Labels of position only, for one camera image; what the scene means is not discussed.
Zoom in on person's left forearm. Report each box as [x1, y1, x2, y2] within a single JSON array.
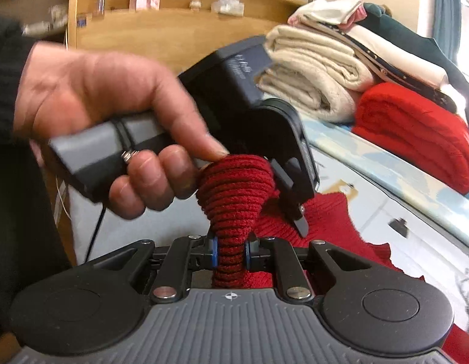
[[0, 14, 35, 145]]

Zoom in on small white items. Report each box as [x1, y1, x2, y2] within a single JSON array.
[[211, 0, 246, 16]]

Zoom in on dark green cloth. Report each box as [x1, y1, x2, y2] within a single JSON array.
[[362, 3, 469, 131]]

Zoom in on dark red knit garment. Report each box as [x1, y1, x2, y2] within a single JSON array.
[[196, 153, 469, 364]]

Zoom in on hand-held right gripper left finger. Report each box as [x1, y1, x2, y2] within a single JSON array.
[[94, 234, 220, 305]]

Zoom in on blue curtain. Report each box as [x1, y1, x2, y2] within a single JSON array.
[[434, 0, 464, 66]]

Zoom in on folded bright red sweater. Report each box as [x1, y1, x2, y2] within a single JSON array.
[[351, 82, 469, 195]]

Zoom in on white and pink garment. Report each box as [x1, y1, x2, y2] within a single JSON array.
[[286, 0, 368, 32]]

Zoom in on person's left hand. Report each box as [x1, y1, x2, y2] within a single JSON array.
[[12, 41, 230, 221]]

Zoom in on white cloth with dark trim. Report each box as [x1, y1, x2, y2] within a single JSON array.
[[306, 18, 467, 115]]

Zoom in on black cable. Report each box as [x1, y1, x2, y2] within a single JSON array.
[[83, 202, 108, 265]]

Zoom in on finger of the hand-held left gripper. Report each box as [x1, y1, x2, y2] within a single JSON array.
[[270, 157, 310, 239]]

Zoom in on printed blanket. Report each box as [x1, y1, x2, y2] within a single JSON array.
[[68, 114, 469, 344]]

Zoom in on person's black clothing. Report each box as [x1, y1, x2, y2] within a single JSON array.
[[0, 140, 78, 346]]

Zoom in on wooden headboard shelf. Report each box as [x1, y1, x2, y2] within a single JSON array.
[[67, 0, 308, 81]]

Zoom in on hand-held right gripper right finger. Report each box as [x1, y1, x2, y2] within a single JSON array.
[[245, 237, 372, 305]]

